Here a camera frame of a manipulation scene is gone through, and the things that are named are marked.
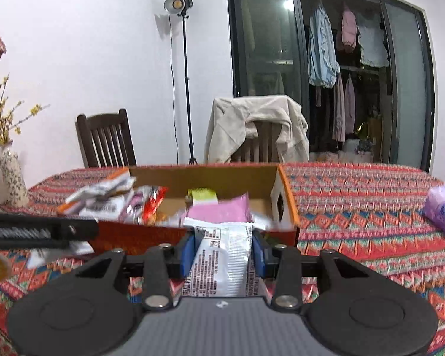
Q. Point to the studio light on stand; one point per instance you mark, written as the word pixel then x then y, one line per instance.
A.
pixel 187 81

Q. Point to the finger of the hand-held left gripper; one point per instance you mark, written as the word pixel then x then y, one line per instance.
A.
pixel 79 231

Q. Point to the orange white snack packet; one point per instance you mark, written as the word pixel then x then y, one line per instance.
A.
pixel 104 189

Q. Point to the yellow green snack packet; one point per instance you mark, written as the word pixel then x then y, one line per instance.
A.
pixel 204 195

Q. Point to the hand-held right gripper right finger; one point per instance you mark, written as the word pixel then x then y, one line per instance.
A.
pixel 259 256

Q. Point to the white crumpled snack packet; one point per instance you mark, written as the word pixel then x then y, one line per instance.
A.
pixel 40 257

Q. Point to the beige long hanging garment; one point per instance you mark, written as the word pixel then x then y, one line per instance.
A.
pixel 338 111

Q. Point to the purple tissue pack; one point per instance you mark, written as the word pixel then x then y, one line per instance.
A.
pixel 443 211

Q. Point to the dark framed sliding glass door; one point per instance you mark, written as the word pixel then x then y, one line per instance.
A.
pixel 267 44

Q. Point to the light blue hanging shirt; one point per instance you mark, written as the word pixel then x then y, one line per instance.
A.
pixel 322 55

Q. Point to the red snack packet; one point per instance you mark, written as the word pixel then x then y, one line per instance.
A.
pixel 154 204

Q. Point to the pink snack packet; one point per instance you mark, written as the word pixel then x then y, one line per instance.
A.
pixel 222 209

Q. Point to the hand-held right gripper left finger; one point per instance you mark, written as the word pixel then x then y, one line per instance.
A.
pixel 187 256

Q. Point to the wooden chair under jacket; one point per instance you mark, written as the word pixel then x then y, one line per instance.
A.
pixel 263 137

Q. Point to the white hanging garment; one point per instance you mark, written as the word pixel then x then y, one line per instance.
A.
pixel 372 48

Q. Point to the dark wooden chair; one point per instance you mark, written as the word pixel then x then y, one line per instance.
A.
pixel 104 122

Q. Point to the yellow flower branches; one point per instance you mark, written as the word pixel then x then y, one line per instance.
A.
pixel 0 126

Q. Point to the white packet with black print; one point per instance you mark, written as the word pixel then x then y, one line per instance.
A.
pixel 222 259

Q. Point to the white dark print snack packet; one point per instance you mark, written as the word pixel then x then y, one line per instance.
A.
pixel 104 209

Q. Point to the beige jacket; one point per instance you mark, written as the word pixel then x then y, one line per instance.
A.
pixel 230 122

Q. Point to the orange red cardboard box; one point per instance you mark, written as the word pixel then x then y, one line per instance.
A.
pixel 207 178

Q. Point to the purple white snack packet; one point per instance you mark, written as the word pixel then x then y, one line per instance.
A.
pixel 132 206

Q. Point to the pale pink long hanging garment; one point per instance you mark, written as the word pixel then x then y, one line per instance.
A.
pixel 350 107

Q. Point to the patterned ceramic vase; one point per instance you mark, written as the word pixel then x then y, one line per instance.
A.
pixel 13 178

